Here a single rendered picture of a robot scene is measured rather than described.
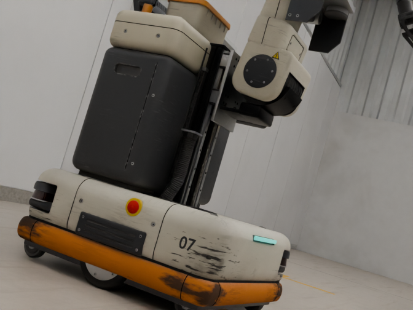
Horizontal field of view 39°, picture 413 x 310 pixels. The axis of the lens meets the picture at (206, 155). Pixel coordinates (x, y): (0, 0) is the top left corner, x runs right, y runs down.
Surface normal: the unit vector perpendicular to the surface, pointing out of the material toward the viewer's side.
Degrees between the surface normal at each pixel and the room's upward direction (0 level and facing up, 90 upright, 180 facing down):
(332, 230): 90
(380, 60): 90
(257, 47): 90
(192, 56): 90
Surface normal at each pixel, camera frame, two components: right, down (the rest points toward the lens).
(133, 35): -0.42, -0.19
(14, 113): 0.88, 0.22
